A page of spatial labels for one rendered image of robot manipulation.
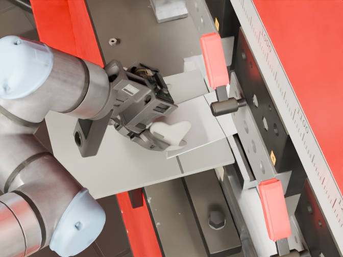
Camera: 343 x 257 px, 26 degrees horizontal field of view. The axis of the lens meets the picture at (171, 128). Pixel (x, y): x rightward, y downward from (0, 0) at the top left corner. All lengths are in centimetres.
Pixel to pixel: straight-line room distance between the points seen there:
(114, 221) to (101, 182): 108
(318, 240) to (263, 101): 17
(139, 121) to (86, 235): 22
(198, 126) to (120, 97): 20
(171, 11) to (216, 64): 60
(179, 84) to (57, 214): 43
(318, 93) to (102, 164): 54
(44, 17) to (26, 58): 133
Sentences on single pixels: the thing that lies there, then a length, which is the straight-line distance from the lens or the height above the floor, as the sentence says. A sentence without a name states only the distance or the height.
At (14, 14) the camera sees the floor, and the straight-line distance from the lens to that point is 267.
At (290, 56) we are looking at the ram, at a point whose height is 143.
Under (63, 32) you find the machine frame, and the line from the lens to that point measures 226.
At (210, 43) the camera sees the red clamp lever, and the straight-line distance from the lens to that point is 86.
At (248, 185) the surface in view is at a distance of 114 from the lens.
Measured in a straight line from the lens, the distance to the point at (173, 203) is 124.
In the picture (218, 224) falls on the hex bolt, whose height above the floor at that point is 92.
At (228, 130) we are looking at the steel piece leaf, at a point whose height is 100.
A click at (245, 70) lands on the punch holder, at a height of 130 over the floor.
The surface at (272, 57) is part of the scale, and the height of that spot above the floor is 139.
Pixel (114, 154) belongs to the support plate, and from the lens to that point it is 114.
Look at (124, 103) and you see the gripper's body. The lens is 102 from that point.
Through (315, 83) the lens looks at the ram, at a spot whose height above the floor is 146.
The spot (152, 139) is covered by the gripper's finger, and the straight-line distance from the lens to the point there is 106.
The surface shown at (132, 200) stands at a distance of 131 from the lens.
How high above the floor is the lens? 199
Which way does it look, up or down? 58 degrees down
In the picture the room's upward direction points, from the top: straight up
